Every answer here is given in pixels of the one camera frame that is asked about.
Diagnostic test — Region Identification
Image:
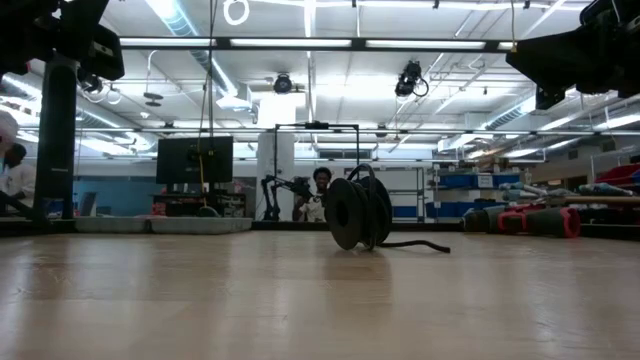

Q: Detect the thin black cord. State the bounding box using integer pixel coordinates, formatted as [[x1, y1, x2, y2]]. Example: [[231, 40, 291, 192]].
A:
[[346, 163, 452, 255]]

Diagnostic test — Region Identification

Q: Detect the tall black upright panel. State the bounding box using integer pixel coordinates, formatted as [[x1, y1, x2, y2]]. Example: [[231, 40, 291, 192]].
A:
[[33, 54, 79, 221]]

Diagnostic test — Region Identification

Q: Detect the red storage bin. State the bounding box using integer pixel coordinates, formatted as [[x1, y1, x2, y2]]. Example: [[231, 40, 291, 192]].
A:
[[593, 163, 640, 187]]

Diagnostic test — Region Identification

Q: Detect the person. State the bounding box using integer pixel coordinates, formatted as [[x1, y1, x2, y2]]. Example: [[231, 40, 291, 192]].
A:
[[292, 166, 334, 223], [0, 110, 20, 174], [0, 143, 37, 201]]

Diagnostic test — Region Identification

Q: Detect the grey fabric roll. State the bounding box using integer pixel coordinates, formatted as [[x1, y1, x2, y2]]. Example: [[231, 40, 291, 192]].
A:
[[498, 181, 549, 197], [577, 182, 626, 197]]

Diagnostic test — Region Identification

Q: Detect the black monitor screen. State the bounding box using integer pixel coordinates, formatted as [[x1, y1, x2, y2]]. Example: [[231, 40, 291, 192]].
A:
[[155, 136, 235, 186]]

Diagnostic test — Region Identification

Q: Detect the white ceiling unit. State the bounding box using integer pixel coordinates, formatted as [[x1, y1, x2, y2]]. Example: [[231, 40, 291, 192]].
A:
[[215, 82, 254, 112]]

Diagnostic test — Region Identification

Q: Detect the blue storage bin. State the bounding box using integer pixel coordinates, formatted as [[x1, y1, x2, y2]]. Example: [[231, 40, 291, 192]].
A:
[[439, 173, 521, 190], [424, 201, 506, 220]]

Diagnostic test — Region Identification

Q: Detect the black equipment desk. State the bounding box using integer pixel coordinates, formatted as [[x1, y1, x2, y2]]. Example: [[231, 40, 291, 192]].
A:
[[152, 192, 246, 219]]

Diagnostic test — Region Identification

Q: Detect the white building column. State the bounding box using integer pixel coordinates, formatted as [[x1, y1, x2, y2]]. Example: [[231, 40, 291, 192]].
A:
[[255, 95, 297, 221]]

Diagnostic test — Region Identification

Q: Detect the black ceiling camera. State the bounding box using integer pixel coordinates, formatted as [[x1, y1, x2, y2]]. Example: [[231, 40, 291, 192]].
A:
[[272, 73, 294, 96], [77, 74, 105, 95], [393, 59, 430, 99]]

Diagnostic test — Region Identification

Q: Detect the silver ceiling duct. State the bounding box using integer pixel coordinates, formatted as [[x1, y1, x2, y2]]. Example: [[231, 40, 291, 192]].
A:
[[147, 0, 239, 99]]

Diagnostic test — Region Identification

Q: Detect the white ceiling ring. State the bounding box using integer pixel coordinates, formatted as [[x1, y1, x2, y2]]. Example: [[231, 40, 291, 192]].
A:
[[222, 0, 251, 28]]

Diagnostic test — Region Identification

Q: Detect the red black cordless drill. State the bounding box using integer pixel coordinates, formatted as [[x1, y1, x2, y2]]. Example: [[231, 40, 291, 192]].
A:
[[461, 203, 582, 240]]

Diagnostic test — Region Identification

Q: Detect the yellow hanging cord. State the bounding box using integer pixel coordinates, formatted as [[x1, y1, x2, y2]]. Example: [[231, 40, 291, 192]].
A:
[[198, 153, 207, 207]]

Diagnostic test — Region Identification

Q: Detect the black overhead frame beam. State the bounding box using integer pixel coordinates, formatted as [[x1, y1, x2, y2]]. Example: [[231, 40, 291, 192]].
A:
[[117, 34, 516, 54]]

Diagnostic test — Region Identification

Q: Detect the black background rig frame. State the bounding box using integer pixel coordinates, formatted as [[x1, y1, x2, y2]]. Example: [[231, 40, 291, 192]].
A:
[[272, 121, 362, 222]]

